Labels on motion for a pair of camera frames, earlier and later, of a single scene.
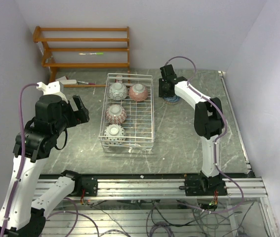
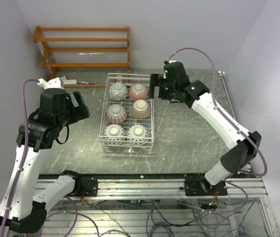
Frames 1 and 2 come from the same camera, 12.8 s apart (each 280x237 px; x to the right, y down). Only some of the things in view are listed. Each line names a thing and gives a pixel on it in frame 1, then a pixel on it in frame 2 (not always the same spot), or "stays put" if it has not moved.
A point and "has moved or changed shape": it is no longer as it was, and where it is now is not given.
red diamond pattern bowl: x=115 y=114 stays put
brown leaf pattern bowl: x=138 y=92 stays put
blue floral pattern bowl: x=172 y=100 has moved or changed shape
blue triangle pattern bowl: x=118 y=91 stays put
